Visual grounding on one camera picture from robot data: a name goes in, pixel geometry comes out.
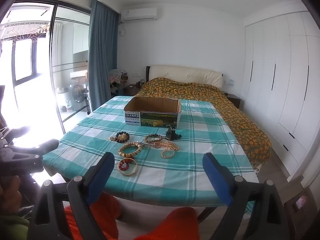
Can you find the teal plaid tablecloth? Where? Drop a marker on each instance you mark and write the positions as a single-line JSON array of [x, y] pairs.
[[175, 175]]

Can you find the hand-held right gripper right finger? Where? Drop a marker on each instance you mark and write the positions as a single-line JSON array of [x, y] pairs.
[[217, 180]]

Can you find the printed cardboard box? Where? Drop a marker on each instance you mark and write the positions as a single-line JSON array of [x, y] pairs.
[[150, 117]]

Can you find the pile of clothes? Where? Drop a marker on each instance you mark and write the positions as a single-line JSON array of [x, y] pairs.
[[116, 76]]

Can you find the wide gold bangle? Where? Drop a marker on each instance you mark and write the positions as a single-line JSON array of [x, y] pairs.
[[132, 171]]

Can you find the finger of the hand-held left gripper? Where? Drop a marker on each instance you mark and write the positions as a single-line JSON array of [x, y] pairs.
[[45, 145], [17, 133]]

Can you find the dark wooden nightstand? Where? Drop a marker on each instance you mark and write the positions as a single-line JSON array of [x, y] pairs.
[[233, 100], [131, 90]]

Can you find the brown wooden furniture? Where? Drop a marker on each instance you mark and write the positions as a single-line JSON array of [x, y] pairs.
[[295, 212]]

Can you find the black hair clip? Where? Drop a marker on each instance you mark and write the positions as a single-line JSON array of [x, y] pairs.
[[171, 134]]

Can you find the person's orange pants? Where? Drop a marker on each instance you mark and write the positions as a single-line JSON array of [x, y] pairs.
[[105, 210]]

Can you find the blue curtain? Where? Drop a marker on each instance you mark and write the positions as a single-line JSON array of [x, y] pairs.
[[102, 55]]

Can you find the wall socket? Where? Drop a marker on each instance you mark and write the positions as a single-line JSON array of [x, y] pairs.
[[229, 82]]

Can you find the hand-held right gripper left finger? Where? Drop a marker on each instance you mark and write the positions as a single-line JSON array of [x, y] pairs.
[[100, 177]]

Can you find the washing machine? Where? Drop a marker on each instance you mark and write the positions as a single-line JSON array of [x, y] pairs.
[[77, 92]]

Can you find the white air conditioner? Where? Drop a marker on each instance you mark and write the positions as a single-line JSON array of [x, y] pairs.
[[138, 13]]

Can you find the white wardrobe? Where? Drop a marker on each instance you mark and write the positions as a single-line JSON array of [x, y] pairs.
[[282, 80]]

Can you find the glass sliding door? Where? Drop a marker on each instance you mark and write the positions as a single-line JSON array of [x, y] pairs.
[[72, 42]]

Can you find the person's left hand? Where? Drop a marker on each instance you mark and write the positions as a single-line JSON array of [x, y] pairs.
[[10, 197]]

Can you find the black framed window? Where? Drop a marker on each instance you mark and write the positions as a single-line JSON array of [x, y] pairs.
[[35, 78]]

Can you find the bed with orange floral cover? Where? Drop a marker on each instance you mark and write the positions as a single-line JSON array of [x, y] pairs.
[[195, 90]]

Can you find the clothes drying rack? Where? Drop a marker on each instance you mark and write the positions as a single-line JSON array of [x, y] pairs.
[[25, 33]]

